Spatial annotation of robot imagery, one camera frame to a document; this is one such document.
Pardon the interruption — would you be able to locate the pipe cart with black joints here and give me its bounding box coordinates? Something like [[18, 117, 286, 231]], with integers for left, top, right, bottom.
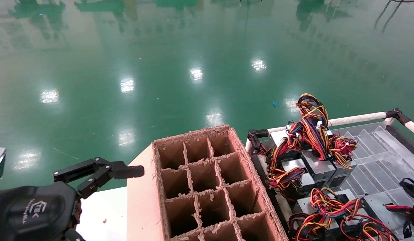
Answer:
[[246, 108, 414, 241]]

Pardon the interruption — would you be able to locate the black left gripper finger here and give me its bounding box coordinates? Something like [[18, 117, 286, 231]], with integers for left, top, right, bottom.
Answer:
[[53, 157, 145, 199]]

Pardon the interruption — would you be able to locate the clear ribbed plastic tray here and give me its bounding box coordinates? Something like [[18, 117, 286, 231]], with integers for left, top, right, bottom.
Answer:
[[338, 126, 414, 241]]

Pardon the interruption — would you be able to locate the multicolour cable bundle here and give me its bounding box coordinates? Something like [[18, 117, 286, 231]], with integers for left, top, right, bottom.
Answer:
[[287, 93, 330, 161], [341, 214, 400, 241], [289, 213, 331, 241], [328, 136, 358, 169], [266, 144, 304, 191], [309, 187, 365, 218]]

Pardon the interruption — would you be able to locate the silver power supply unit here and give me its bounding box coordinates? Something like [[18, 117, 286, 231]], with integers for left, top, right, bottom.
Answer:
[[301, 149, 338, 181], [270, 129, 295, 148], [364, 192, 412, 231], [296, 196, 341, 231], [282, 159, 316, 198], [328, 157, 358, 188]]

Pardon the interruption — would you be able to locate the red cable bundle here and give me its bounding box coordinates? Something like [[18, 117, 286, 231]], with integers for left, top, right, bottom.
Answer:
[[386, 204, 414, 215]]

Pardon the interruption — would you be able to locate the cardboard divider box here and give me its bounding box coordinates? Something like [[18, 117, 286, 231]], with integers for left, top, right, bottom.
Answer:
[[127, 125, 289, 241]]

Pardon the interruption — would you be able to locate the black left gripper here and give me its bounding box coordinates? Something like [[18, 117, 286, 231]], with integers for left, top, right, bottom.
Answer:
[[0, 181, 86, 241]]

